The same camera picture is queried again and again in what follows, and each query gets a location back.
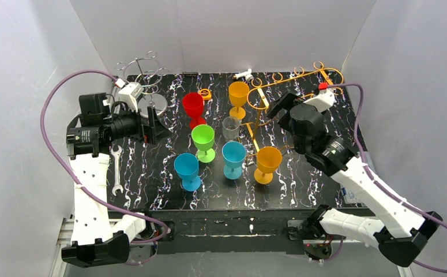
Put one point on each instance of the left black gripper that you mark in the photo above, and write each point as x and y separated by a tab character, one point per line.
148	126

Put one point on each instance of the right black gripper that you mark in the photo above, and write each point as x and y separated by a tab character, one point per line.
284	105

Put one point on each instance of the gold wire glass rack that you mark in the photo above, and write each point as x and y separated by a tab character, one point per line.
258	100

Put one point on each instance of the blue wine glass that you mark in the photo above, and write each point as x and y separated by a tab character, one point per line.
186	166

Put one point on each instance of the orange wine glass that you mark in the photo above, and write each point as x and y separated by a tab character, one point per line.
268	160
238	92

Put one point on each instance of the teal wine glass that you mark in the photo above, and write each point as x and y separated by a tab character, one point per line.
234	154

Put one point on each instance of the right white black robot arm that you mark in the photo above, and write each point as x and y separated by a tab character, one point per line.
397	232

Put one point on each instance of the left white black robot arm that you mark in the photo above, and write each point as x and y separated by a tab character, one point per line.
89	136

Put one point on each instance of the green plastic wine glass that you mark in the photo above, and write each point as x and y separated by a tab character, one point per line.
203	137

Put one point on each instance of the red plastic wine glass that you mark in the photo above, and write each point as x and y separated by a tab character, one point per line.
193	104

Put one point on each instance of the silver round glass rack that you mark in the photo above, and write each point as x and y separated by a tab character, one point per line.
147	72

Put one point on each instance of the white small fitting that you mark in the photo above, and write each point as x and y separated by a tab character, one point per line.
246	75

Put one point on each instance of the clear glass tumbler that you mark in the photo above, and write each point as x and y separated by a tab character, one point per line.
231	127

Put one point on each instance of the silver wrench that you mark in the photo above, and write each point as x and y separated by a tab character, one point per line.
116	154

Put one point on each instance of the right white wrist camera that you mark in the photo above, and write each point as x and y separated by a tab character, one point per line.
323	101

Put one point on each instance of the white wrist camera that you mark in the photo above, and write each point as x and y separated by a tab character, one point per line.
129	93
323	101

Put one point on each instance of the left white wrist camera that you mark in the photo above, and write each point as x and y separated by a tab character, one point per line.
129	93

